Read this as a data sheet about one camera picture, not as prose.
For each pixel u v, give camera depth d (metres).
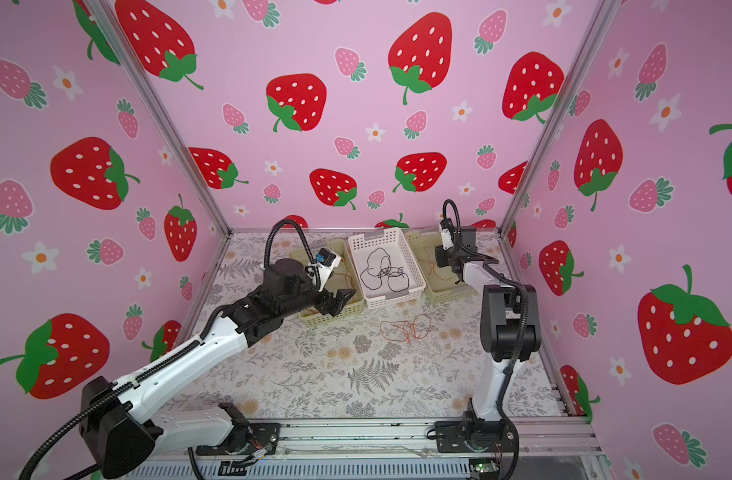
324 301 0.65
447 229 0.88
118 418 0.38
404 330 0.93
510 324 0.53
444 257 0.91
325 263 0.62
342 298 0.66
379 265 1.04
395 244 1.15
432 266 1.10
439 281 1.06
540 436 0.76
